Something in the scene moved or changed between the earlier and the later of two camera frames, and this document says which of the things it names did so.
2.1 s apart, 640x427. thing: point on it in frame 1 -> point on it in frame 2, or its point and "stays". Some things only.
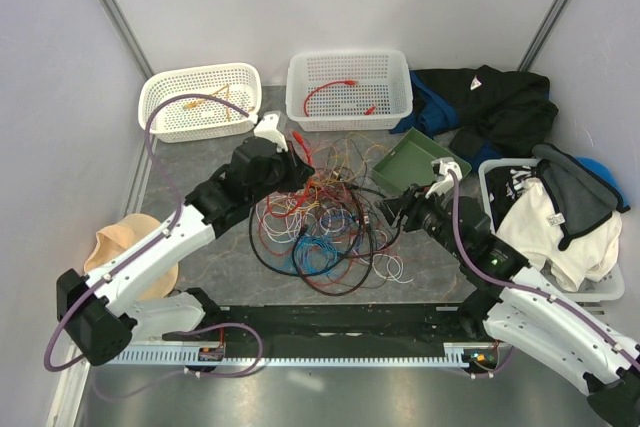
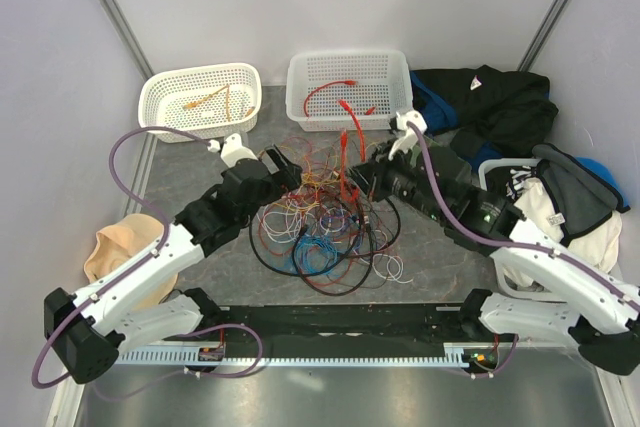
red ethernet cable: x=350 y=82 stays
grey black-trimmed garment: x=580 y=196 stays
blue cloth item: x=600 y=169 stays
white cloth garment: x=531 y=227 stays
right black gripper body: x=427 y=214 -> x=388 y=177
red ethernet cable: x=275 y=214 -> x=349 y=194
